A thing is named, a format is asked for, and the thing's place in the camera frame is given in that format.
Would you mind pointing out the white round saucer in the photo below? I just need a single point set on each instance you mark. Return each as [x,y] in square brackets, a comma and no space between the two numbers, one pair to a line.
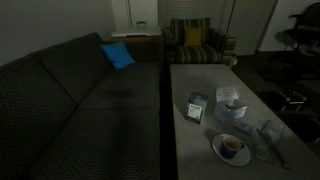
[242,158]

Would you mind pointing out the small bowl on side table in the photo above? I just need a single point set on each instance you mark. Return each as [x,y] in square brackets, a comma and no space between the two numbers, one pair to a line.
[141,24]

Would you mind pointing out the dark grey patterned sofa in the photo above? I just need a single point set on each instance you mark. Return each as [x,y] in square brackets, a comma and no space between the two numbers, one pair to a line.
[67,113]

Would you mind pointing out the small blue sachet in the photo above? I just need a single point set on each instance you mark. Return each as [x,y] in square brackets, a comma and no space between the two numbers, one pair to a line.
[245,128]

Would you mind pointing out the white topped side table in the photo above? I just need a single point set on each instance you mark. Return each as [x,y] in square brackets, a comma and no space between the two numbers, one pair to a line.
[145,45]

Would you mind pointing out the blue coffee mug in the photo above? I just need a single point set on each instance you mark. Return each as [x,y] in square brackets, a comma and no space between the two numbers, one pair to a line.
[230,146]

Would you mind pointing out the white paper sheet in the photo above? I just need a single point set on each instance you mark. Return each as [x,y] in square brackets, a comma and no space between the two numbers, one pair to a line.
[229,93]

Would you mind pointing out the black office chair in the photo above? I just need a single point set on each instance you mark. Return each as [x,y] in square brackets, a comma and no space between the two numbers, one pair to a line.
[303,37]

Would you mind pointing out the dark coffee bag with label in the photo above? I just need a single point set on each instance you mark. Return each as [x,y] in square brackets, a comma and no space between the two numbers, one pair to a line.
[196,106]

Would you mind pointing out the clear plastic packet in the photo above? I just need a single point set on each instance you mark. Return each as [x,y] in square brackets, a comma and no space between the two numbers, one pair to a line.
[273,130]

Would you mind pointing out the dark metal spoon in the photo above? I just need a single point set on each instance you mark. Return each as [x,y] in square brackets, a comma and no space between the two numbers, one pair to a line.
[275,150]

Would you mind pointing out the striped armchair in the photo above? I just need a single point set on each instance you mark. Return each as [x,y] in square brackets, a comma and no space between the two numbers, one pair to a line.
[217,46]

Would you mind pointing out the yellow cushion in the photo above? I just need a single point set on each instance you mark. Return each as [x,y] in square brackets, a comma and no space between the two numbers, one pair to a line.
[193,36]

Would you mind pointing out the blue throw pillow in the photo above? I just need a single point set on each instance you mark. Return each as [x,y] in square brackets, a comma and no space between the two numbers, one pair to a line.
[118,55]

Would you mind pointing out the flat clear sachet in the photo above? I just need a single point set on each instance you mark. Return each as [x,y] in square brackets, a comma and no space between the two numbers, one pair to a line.
[262,152]

